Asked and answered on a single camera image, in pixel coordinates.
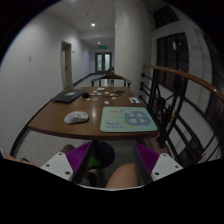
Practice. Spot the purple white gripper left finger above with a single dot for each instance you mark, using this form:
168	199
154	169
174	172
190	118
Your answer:
70	166

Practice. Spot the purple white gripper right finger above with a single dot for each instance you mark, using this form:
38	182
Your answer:
153	166

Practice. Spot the white computer mouse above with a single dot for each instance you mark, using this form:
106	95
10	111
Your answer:
76	117

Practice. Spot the green mouse pad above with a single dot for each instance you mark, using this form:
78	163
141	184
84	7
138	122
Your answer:
126	120

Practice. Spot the person's knee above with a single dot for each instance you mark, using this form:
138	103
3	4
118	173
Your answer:
125	176

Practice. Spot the black metal railing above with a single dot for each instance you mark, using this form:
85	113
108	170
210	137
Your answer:
175	132

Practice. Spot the white card booklet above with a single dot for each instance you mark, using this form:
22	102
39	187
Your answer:
134	100

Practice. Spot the black laptop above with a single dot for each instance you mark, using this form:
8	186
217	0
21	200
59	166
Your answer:
69	96

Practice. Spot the small black box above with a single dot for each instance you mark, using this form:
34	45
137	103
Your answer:
85	95

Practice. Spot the wooden chair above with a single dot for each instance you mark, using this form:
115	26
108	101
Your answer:
112	76

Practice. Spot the wooden stair handrail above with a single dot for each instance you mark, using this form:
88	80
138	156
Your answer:
191	77

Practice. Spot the glass double door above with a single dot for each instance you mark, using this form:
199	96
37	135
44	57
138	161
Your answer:
103	62

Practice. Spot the side door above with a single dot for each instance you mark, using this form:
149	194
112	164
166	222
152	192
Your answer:
66	65

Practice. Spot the green exit sign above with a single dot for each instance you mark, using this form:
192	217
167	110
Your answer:
103	47

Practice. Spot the black table pedestal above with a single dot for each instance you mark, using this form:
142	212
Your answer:
103	155

